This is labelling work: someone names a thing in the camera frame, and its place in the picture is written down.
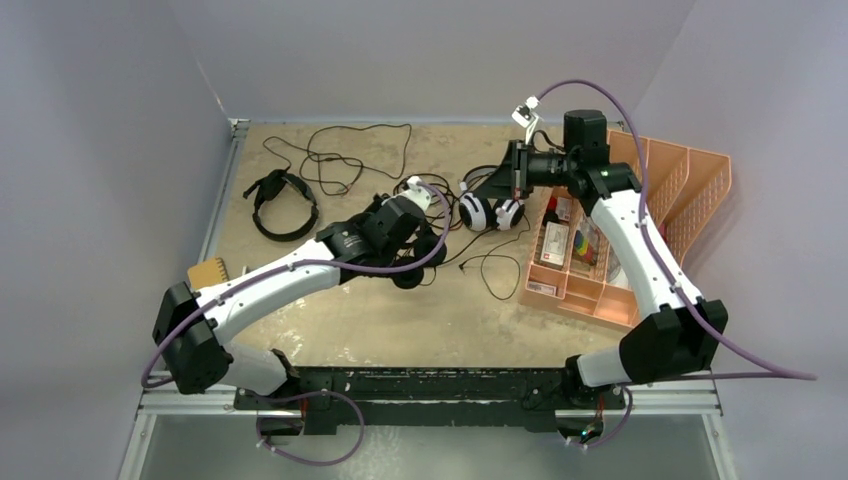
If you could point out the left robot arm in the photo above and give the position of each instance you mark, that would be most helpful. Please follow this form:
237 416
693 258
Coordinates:
194 329

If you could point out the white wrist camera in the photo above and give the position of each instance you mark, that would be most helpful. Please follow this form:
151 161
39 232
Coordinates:
419 193
525 114

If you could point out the black headband headset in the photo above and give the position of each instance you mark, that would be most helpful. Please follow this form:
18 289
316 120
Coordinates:
285 209

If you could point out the large white staples box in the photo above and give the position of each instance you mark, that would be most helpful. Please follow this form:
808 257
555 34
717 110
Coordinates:
554 244

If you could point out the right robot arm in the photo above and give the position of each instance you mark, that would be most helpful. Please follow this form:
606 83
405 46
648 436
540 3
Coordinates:
678 330

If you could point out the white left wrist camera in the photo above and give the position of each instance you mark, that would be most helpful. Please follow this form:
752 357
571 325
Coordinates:
419 193

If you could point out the peach plastic file organizer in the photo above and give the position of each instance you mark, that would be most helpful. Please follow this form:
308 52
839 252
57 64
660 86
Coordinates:
686 186

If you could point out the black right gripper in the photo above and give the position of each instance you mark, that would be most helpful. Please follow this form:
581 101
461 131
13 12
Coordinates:
502 183

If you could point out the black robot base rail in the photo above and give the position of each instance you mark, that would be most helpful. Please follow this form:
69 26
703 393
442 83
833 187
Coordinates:
538 400

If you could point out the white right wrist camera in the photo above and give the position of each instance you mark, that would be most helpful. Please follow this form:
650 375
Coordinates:
525 114

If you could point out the white box in front tray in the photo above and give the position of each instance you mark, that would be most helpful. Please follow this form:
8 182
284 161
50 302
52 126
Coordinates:
542 288

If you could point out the black over-ear headphones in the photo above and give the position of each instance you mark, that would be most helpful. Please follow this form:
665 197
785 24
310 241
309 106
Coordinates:
424 243

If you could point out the small white box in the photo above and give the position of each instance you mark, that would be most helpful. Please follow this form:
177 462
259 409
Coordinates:
563 209

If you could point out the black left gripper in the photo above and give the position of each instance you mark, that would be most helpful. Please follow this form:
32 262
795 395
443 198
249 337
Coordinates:
373 208

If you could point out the white and black headphones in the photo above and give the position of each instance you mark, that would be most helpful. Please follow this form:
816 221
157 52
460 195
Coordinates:
480 214

